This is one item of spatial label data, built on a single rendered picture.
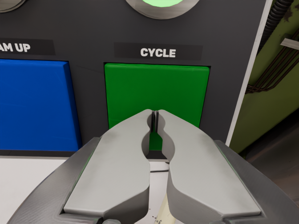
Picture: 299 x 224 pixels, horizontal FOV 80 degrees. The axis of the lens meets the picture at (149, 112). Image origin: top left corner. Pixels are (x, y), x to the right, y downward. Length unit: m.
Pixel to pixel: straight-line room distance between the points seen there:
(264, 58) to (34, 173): 1.26
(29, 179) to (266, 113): 1.23
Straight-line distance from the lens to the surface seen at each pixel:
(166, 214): 0.49
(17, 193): 1.34
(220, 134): 0.17
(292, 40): 0.41
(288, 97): 0.52
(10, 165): 1.42
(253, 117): 0.59
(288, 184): 0.53
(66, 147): 0.17
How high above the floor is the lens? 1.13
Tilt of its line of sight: 57 degrees down
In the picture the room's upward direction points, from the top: 4 degrees clockwise
